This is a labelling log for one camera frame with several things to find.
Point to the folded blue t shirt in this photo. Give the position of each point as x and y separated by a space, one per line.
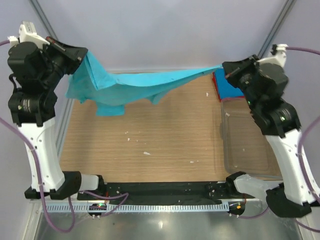
225 89

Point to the cyan t shirt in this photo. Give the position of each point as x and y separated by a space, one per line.
112 92

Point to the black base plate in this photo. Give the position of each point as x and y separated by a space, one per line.
212 190

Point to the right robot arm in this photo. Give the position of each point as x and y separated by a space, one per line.
280 124

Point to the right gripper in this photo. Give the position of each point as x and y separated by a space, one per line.
233 70

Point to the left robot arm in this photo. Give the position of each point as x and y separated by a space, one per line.
32 109

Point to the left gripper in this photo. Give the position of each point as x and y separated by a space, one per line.
74 56

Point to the white slotted cable duct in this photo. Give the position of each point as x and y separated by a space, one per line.
90 207

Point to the clear plastic bin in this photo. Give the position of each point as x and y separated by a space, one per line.
245 149

